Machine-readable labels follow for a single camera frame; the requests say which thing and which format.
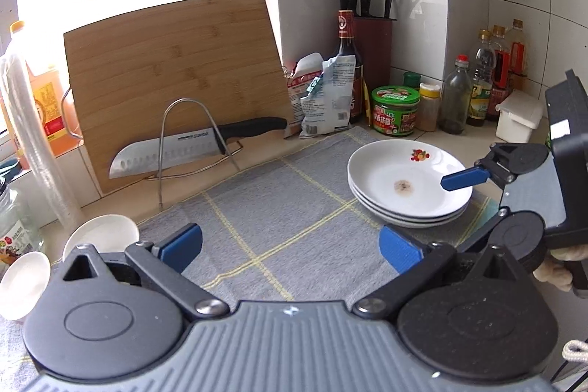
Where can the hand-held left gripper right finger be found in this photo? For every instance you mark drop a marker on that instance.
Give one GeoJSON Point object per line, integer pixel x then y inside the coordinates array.
{"type": "Point", "coordinates": [399, 249]}

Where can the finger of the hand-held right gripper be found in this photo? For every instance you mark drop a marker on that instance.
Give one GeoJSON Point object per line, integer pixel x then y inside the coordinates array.
{"type": "Point", "coordinates": [464, 178]}
{"type": "Point", "coordinates": [482, 231]}

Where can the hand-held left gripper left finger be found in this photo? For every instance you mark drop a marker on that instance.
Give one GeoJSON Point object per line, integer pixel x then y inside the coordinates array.
{"type": "Point", "coordinates": [181, 245]}

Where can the white fruit print plate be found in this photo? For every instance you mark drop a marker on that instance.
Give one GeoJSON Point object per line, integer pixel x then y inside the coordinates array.
{"type": "Point", "coordinates": [413, 219]}
{"type": "Point", "coordinates": [413, 225]}

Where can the stained fruit print plate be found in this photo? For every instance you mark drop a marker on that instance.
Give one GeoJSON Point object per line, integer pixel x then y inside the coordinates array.
{"type": "Point", "coordinates": [395, 171]}

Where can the large white bowl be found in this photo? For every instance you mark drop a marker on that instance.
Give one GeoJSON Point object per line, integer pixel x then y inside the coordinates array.
{"type": "Point", "coordinates": [105, 231]}

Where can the small white bowl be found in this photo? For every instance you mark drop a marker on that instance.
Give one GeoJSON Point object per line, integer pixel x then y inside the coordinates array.
{"type": "Point", "coordinates": [23, 282]}

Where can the person's right hand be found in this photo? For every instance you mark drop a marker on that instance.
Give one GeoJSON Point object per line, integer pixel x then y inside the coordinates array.
{"type": "Point", "coordinates": [553, 275]}

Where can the teal cloth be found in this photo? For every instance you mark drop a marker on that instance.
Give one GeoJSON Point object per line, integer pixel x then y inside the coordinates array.
{"type": "Point", "coordinates": [482, 201]}

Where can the red cap glass bottle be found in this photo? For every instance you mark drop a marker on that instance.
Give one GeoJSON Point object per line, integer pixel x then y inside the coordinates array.
{"type": "Point", "coordinates": [455, 107]}

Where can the yellow lid spice jar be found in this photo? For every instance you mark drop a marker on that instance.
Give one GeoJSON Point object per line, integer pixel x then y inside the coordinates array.
{"type": "Point", "coordinates": [429, 112]}

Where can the white seasoning box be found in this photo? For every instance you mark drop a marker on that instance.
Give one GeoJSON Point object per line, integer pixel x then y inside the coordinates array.
{"type": "Point", "coordinates": [519, 116]}

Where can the green label bottle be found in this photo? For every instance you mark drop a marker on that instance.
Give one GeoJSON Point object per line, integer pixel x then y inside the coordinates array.
{"type": "Point", "coordinates": [480, 98]}

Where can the green lid sauce jar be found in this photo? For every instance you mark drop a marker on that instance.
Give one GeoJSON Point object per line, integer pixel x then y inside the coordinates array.
{"type": "Point", "coordinates": [395, 116]}

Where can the grey checked mat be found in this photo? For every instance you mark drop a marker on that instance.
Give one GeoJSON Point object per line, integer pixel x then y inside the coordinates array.
{"type": "Point", "coordinates": [275, 199]}

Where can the green cap bottle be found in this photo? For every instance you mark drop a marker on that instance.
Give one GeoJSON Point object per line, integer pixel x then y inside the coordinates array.
{"type": "Point", "coordinates": [412, 79]}

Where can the red label sauce bottle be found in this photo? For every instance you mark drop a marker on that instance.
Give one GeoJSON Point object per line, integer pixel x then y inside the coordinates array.
{"type": "Point", "coordinates": [500, 66]}

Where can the yellow packet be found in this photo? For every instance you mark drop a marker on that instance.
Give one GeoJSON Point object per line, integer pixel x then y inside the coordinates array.
{"type": "Point", "coordinates": [366, 107]}

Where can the orange label sauce bottle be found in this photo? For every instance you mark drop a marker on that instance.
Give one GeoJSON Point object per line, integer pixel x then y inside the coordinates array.
{"type": "Point", "coordinates": [517, 52]}

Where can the dark red knife block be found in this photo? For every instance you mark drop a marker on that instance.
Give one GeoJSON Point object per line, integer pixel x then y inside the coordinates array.
{"type": "Point", "coordinates": [374, 52]}

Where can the white and blue food bag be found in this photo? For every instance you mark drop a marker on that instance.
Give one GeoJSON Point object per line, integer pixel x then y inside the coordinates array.
{"type": "Point", "coordinates": [330, 98]}

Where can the glass jar with green lid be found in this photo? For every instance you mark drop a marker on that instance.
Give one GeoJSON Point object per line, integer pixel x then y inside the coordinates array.
{"type": "Point", "coordinates": [18, 231]}

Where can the clear plastic cup stack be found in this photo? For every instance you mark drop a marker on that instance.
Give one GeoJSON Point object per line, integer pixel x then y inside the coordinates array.
{"type": "Point", "coordinates": [36, 144]}

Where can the dark soy sauce bottle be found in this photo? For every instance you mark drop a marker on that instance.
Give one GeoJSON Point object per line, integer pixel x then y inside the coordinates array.
{"type": "Point", "coordinates": [347, 43]}

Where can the red and white food bag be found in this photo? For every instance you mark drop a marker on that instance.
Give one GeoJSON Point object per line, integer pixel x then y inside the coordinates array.
{"type": "Point", "coordinates": [298, 84]}

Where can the large cooking oil bottle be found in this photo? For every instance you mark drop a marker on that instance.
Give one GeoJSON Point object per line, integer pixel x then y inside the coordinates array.
{"type": "Point", "coordinates": [46, 107]}

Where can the bamboo cutting board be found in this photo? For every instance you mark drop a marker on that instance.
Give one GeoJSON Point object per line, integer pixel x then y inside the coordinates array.
{"type": "Point", "coordinates": [161, 52]}

